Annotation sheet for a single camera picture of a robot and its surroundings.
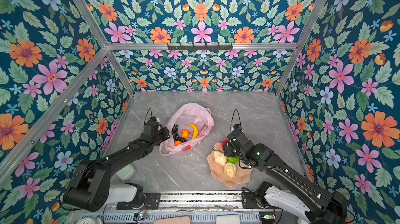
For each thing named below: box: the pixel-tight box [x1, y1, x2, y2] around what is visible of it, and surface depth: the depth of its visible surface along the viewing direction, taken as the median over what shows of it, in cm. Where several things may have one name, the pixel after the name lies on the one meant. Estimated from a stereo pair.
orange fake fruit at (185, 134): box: [181, 129, 190, 139], surface depth 95 cm
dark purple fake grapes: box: [171, 124, 189, 143], surface depth 95 cm
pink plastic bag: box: [159, 102, 215, 156], surface depth 97 cm
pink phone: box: [153, 216, 192, 224], surface depth 69 cm
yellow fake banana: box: [184, 123, 199, 140], surface depth 98 cm
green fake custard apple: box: [227, 156, 240, 165], surface depth 83 cm
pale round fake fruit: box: [213, 150, 228, 166], surface depth 82 cm
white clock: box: [75, 214, 104, 224], surface depth 67 cm
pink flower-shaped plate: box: [207, 142, 254, 188], surface depth 81 cm
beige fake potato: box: [223, 162, 236, 179], surface depth 80 cm
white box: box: [215, 214, 241, 224], surface depth 69 cm
